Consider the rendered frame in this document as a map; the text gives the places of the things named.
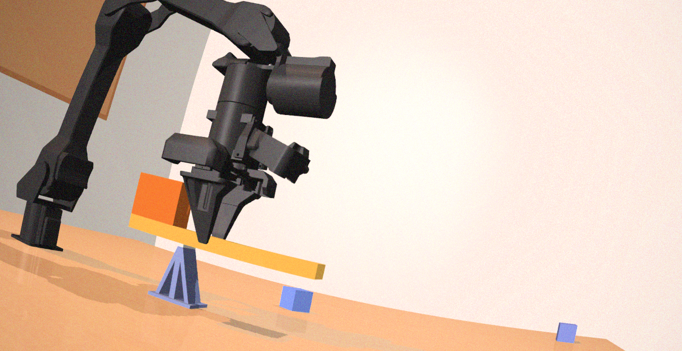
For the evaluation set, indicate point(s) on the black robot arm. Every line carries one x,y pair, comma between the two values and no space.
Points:
294,86

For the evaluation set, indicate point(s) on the yellow bar with orange block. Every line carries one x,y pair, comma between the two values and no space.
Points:
161,207

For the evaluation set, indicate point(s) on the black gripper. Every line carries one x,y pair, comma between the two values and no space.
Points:
219,185

